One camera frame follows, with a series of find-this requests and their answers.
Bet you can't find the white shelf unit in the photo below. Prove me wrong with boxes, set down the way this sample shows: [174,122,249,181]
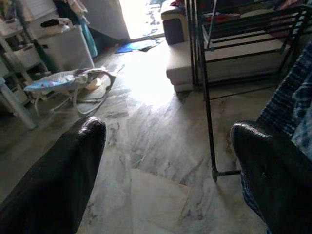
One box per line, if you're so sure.
[0,0,49,103]

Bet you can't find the teal hanging cloth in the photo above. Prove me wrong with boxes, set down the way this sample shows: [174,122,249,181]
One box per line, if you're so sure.
[78,14,98,58]

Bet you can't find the baby bouncer seat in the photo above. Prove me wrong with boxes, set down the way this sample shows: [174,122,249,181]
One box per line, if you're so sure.
[23,66,117,115]

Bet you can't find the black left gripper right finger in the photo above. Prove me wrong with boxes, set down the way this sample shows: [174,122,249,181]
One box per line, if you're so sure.
[230,122,312,234]

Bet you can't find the blue floor mat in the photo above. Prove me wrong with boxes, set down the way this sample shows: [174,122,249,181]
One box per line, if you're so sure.
[114,38,165,54]

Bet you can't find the beige sofa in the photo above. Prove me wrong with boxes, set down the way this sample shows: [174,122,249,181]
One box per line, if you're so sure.
[160,0,305,93]

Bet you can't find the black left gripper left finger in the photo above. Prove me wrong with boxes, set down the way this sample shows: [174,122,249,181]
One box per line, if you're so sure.
[0,116,107,234]

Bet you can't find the white round-legged table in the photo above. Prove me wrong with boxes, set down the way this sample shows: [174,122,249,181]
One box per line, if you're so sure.
[0,78,37,130]

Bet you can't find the blue plaid shirt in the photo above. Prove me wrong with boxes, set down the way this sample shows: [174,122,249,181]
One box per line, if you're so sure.
[240,40,312,234]

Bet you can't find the black drying rack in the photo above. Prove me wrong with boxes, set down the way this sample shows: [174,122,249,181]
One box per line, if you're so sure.
[185,0,312,183]

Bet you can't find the dark hanging garment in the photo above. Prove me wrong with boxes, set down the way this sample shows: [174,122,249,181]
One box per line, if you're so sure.
[52,0,88,25]

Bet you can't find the small black cloth item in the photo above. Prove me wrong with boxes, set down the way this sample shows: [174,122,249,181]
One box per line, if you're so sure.
[40,19,74,28]

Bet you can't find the white storage cabinet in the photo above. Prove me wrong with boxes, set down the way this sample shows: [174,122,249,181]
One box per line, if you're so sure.
[36,24,96,73]

